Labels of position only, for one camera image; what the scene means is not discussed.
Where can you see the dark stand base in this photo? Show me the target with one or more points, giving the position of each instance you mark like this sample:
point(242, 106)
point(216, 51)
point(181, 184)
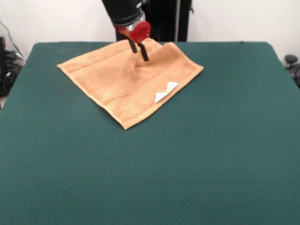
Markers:
point(293, 68)

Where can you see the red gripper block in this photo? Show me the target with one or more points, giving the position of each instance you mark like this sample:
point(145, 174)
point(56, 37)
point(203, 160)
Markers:
point(139, 31)

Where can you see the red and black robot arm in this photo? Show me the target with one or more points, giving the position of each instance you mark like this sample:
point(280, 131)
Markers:
point(124, 11)

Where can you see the dark green table cloth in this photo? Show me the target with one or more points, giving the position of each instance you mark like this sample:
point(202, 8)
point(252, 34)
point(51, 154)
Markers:
point(211, 164)

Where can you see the black equipment pile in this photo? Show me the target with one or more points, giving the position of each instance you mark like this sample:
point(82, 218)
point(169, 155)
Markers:
point(9, 70)

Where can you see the tan terry towel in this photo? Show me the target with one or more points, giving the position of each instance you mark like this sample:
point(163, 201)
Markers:
point(122, 82)

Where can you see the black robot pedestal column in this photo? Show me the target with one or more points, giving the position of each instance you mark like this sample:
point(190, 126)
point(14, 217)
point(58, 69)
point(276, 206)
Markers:
point(168, 21)

